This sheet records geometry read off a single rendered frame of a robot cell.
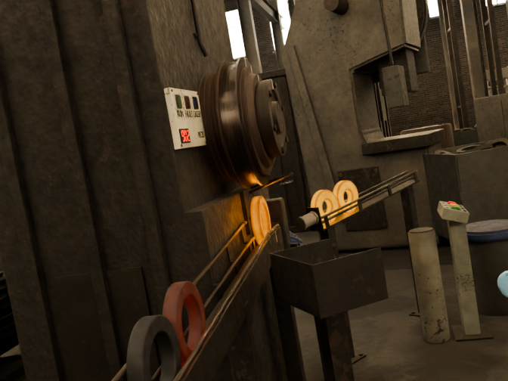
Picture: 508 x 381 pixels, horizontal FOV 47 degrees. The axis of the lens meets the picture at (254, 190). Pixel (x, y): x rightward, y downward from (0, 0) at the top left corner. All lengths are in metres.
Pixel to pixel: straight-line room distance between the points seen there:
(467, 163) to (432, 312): 1.51
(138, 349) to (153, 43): 0.96
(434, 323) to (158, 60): 1.76
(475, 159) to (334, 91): 1.33
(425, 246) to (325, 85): 2.39
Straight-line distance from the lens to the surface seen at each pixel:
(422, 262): 2.76
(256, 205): 2.10
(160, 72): 1.75
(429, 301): 2.81
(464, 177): 4.08
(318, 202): 2.57
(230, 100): 1.95
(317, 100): 4.86
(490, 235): 3.03
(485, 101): 6.48
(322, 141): 4.84
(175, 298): 1.27
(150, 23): 1.77
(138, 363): 1.10
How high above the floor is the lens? 1.04
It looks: 5 degrees down
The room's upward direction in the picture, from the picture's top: 10 degrees counter-clockwise
